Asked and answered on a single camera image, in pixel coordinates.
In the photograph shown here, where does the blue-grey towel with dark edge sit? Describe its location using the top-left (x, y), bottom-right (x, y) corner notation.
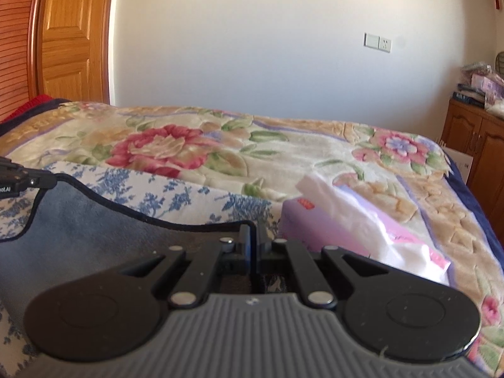
top-left (0, 172), bottom-right (277, 325)

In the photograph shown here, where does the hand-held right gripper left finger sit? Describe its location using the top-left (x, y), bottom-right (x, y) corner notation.
top-left (117, 223), bottom-right (253, 308)

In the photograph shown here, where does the purple tissue pack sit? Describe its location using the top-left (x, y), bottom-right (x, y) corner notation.
top-left (278, 173), bottom-right (452, 286)

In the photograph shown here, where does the wooden panel door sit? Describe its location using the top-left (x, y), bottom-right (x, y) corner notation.
top-left (37, 0), bottom-right (117, 106)

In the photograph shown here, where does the red cloth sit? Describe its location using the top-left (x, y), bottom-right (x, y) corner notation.
top-left (0, 94), bottom-right (55, 123)

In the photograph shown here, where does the white cloth with blue flowers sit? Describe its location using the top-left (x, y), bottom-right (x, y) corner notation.
top-left (0, 161), bottom-right (286, 368)

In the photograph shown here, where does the dark blue flat box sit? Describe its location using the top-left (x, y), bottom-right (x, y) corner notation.
top-left (452, 91), bottom-right (486, 108)

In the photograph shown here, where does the wooden louvered door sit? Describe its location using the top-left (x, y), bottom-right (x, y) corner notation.
top-left (0, 0), bottom-right (41, 121)

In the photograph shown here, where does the clear plastic bag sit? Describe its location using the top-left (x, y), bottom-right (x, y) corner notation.
top-left (484, 94), bottom-right (504, 119)

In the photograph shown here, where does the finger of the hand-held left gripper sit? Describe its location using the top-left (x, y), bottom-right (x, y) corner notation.
top-left (18, 167), bottom-right (59, 191)

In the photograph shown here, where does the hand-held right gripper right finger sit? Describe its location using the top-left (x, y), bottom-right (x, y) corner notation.
top-left (256, 222), bottom-right (391, 309)

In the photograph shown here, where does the purple patterned box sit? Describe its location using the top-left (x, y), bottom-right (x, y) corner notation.
top-left (471, 72), bottom-right (504, 100)

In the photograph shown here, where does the white cardboard box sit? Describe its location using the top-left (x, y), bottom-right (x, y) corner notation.
top-left (438, 143), bottom-right (475, 184)

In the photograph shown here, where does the wooden cabinet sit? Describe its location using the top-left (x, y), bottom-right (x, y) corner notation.
top-left (438, 98), bottom-right (504, 222)

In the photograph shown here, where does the floral plush blanket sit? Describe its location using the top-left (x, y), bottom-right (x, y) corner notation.
top-left (0, 100), bottom-right (504, 378)

